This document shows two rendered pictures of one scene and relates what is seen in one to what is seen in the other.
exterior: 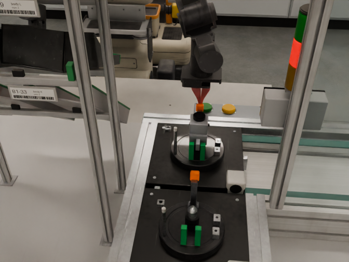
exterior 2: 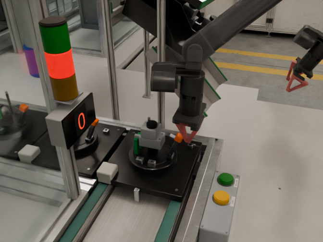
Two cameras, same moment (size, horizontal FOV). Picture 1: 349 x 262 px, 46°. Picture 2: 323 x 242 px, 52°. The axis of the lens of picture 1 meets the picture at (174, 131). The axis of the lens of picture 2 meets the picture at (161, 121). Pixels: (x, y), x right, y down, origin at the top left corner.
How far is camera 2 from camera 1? 1.27 m
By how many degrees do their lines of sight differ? 78
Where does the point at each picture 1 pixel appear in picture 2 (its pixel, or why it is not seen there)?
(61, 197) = not seen: hidden behind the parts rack
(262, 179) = (120, 212)
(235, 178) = (105, 166)
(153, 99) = (291, 177)
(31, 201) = not seen: hidden behind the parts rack
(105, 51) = (160, 30)
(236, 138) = (166, 188)
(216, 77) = (178, 116)
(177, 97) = (297, 198)
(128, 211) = (111, 122)
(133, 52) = not seen: outside the picture
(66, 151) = (210, 122)
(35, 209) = (155, 111)
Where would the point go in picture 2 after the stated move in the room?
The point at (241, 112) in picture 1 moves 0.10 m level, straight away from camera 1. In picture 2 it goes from (216, 209) to (256, 222)
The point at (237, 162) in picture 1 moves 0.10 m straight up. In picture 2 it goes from (130, 180) to (128, 151)
